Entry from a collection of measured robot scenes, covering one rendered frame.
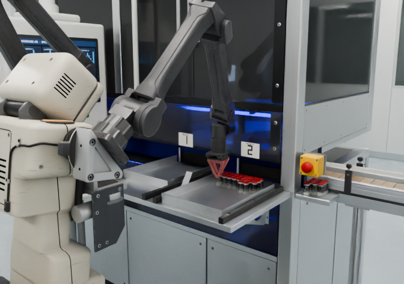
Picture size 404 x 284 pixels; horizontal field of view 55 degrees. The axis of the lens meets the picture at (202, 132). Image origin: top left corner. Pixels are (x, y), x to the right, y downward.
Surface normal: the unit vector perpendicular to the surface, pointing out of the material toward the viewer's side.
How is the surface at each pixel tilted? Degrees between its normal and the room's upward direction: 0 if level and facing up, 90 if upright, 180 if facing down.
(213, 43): 128
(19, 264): 82
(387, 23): 90
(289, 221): 90
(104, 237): 90
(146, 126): 104
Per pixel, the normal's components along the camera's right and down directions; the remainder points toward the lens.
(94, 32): 0.77, 0.11
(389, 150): -0.62, 0.14
